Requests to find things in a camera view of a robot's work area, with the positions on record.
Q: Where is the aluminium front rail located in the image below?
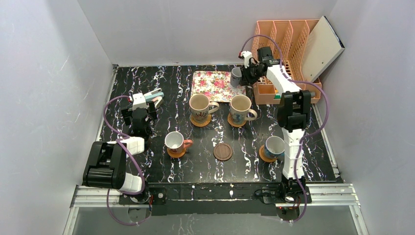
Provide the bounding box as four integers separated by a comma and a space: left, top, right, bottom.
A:
64, 183, 368, 235

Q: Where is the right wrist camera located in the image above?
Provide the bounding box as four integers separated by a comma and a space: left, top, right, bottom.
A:
239, 51, 253, 68

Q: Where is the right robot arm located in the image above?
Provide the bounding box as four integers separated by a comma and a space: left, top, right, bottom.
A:
238, 51, 311, 200

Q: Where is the terracotta round coaster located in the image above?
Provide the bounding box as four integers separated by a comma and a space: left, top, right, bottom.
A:
167, 148, 187, 158

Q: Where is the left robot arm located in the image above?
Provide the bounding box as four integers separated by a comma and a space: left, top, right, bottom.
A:
83, 98, 161, 195

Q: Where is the woven rattan coaster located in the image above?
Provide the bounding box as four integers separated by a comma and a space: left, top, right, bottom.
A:
227, 114, 247, 128
190, 114, 211, 127

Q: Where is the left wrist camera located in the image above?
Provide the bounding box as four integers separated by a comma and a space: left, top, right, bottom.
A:
131, 93, 148, 111

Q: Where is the small light blue mug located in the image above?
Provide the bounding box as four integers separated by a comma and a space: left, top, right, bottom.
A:
230, 67, 242, 88

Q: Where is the peach desk file organizer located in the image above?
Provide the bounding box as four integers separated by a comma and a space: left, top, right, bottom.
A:
253, 20, 318, 105

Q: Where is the beige mug with number three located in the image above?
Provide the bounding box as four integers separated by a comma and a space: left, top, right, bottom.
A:
230, 94, 258, 124

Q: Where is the floral serving tray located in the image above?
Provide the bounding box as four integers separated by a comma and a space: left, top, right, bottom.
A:
190, 71, 246, 103

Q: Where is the light wooden round coaster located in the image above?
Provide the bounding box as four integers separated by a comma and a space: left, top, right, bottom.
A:
258, 145, 277, 163

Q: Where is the white pink stapler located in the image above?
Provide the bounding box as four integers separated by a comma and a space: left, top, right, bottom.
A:
152, 96, 163, 109

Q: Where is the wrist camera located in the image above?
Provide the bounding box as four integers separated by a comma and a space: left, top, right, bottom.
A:
131, 93, 148, 111
239, 51, 253, 68

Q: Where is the dark walnut round coaster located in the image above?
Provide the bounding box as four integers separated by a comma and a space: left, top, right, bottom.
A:
213, 142, 233, 161

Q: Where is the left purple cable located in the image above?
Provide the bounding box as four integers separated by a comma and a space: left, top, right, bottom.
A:
103, 95, 146, 227

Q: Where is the white board binder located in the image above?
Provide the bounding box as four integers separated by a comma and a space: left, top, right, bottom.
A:
301, 16, 345, 82

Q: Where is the pink floral mug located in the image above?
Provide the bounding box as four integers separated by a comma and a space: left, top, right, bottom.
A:
164, 131, 193, 153

